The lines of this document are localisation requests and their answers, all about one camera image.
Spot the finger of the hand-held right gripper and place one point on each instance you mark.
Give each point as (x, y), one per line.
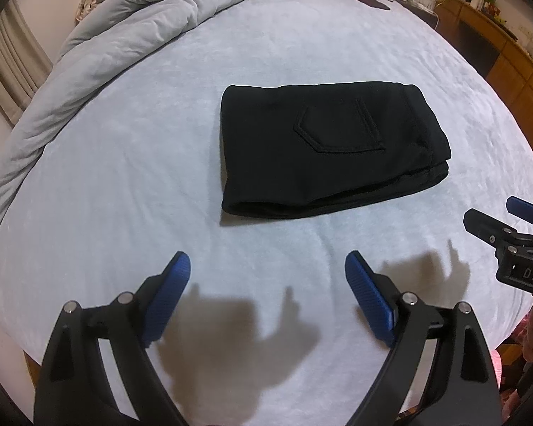
(484, 226)
(522, 206)

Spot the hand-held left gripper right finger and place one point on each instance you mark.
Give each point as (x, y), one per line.
(368, 293)

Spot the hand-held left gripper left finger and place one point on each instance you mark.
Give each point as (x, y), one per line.
(171, 293)

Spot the black pants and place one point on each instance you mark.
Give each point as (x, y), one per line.
(320, 159)

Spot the pink patterned clothing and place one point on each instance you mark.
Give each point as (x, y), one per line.
(497, 364)

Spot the wooden desk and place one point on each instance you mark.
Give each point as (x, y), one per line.
(515, 75)

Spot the white socket box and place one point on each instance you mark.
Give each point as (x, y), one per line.
(529, 42)

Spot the colourful toy figures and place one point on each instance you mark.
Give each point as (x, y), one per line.
(494, 8)

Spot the grey duvet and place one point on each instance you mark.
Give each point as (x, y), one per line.
(137, 22)

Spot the beige curtain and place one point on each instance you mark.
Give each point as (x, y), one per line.
(9, 66)

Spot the floral patterned pillow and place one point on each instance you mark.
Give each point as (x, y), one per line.
(88, 4)

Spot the wooden bed frame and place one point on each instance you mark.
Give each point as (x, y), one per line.
(30, 358)

